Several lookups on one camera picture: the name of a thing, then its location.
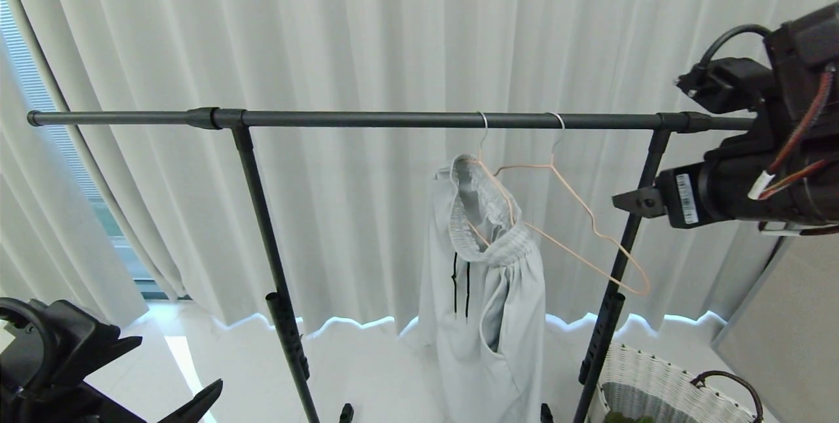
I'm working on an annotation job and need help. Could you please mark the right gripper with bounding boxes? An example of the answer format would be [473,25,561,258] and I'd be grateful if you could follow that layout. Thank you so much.
[612,128,839,230]

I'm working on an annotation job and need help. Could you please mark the pink clothes hanger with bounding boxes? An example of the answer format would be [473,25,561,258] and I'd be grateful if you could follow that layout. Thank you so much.
[459,111,522,250]
[493,113,652,297]

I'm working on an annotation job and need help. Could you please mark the white laundry basket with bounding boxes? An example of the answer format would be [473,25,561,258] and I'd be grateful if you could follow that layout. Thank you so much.
[585,343,765,423]

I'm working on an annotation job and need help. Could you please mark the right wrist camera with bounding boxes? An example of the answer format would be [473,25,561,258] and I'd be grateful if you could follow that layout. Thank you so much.
[675,56,777,115]

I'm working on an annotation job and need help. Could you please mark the window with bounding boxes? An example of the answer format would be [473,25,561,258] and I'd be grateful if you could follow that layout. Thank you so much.
[0,0,191,300]

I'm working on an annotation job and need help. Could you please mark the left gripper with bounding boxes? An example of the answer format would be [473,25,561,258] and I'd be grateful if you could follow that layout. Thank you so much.
[0,371,224,423]

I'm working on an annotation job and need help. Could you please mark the black clothes rack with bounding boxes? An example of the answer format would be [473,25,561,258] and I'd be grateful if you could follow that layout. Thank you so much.
[28,107,754,423]

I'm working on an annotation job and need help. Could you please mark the pale grey shorts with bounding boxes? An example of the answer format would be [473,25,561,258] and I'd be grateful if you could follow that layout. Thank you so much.
[401,154,548,423]

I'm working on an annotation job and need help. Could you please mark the black cable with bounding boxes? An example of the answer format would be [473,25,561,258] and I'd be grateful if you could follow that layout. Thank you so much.
[696,23,774,73]
[0,297,48,404]

